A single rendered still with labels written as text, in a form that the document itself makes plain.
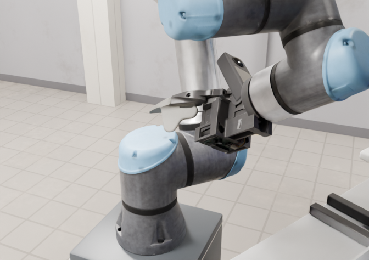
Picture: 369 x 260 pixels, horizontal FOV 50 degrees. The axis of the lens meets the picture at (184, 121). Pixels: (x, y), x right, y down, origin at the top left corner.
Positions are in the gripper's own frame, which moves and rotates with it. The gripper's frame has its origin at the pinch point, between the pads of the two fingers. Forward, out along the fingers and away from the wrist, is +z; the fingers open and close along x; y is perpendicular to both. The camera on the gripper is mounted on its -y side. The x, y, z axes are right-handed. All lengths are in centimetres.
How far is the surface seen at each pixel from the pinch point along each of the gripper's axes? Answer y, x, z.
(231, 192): -31, 121, 123
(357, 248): 18.2, 29.0, -14.6
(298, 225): 14.6, 24.2, -5.9
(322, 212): 11.6, 27.5, -8.8
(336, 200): 8.4, 32.0, -8.9
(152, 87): -144, 115, 235
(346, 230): 15.0, 29.0, -12.7
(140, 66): -159, 99, 234
